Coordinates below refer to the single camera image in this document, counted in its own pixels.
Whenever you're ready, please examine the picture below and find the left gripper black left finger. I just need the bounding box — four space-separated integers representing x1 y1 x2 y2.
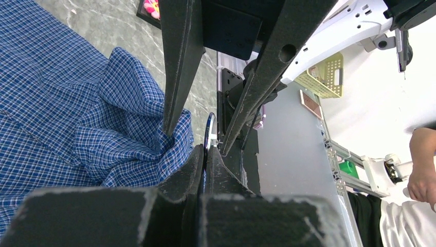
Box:
1 145 204 246

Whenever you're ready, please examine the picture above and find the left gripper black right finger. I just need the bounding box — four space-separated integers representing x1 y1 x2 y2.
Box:
201 147 351 246

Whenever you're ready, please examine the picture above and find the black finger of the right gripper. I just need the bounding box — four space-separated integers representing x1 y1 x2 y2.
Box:
220 1 336 156
159 0 204 136

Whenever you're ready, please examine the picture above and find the pink flower brooch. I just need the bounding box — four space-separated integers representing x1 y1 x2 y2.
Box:
143 0 160 20

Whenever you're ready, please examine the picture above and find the blue checkered shirt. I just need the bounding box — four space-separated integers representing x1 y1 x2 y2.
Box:
1 1 194 234

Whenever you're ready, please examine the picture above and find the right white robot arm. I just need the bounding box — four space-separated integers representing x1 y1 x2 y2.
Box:
159 1 435 155

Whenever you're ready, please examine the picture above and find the yellow perforated basket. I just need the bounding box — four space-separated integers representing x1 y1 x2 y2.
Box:
295 52 344 99

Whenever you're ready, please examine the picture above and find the person in background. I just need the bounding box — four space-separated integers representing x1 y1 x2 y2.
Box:
348 128 435 246

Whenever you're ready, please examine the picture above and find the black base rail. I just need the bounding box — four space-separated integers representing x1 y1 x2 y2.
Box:
216 68 261 195

